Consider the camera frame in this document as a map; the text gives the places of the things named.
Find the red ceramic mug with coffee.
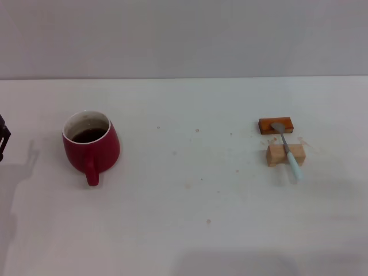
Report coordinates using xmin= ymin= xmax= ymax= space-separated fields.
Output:
xmin=62 ymin=110 xmax=121 ymax=187

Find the orange-brown wooden block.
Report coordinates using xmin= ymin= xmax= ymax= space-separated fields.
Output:
xmin=258 ymin=116 xmax=295 ymax=136

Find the light wooden block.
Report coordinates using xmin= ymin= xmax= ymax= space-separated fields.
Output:
xmin=264 ymin=143 xmax=306 ymax=167

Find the metal spoon with blue handle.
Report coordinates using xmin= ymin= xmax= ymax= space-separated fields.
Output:
xmin=270 ymin=122 xmax=304 ymax=181

